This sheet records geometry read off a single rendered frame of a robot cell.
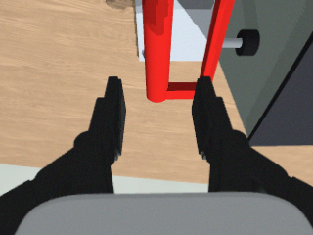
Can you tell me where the grey metal base plate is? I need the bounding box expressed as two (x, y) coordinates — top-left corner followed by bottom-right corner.
(135, 0), (215, 61)

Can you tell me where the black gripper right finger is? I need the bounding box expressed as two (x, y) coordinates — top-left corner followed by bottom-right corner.
(192, 76), (313, 228)

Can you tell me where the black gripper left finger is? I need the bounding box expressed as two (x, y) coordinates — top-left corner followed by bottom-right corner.
(0, 76), (126, 235)

